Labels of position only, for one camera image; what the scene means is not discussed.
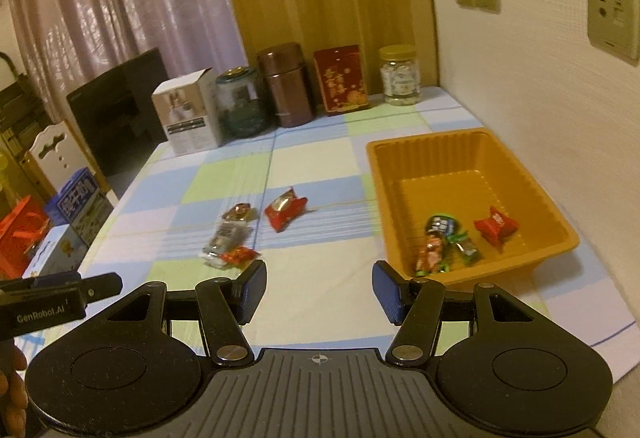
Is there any dark green glass jar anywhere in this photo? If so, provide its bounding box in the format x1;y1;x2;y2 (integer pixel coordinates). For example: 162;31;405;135
215;66;269;139

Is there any left human hand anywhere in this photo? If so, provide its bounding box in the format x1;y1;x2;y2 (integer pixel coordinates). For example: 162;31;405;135
1;340;28;438

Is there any wall network outlet plate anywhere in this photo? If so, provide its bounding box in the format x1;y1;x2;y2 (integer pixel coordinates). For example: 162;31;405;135
587;0;639;64

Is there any blue milk carton box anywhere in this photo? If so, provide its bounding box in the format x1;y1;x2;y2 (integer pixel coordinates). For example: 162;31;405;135
44;167;113;246

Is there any red festive box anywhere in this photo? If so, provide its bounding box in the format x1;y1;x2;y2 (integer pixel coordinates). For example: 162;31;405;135
314;45;369;115

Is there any red square snack packet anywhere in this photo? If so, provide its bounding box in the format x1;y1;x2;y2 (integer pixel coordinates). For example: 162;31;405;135
264;188;308;232

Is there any brown metal canister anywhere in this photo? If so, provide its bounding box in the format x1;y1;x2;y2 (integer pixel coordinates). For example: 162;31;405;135
257;42;316;128

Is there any brown small snack packet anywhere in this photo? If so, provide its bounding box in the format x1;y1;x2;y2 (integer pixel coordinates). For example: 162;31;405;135
222;202;257;222

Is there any clear jar yellow lid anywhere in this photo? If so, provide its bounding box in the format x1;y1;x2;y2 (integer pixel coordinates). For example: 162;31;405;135
378;45;421;106

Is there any orange red box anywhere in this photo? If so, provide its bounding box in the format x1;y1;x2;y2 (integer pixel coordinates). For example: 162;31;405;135
0;195;50;279

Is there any green candy packet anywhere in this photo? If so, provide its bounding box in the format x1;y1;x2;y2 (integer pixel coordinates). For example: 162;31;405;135
447;231;482;265

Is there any green black snack tube packet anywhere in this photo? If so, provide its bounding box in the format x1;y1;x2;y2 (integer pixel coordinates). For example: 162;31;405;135
414;214;460;276

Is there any white wooden chair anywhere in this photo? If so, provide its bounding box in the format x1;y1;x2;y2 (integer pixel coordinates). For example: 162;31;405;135
28;122;111;193

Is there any orange plastic tray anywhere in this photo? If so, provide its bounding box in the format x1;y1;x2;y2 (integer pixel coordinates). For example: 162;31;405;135
367;128;579;285

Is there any grey clear snack packet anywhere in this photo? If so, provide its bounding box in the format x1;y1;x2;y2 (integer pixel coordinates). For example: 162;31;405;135
200;221;252;268

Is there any white product box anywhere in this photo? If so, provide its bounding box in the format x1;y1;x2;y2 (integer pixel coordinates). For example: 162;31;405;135
152;68;224;155

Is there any white blue carton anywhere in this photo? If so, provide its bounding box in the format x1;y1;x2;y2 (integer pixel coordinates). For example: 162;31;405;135
23;224;88;279

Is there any small red snack packet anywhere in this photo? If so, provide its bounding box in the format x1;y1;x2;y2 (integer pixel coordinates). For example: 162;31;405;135
220;245;260;268

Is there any red candy packet large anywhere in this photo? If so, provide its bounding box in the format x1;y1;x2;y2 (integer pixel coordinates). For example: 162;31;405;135
474;206;520;250

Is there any checkered tablecloth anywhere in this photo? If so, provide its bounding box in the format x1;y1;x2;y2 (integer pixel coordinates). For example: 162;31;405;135
80;88;639;377

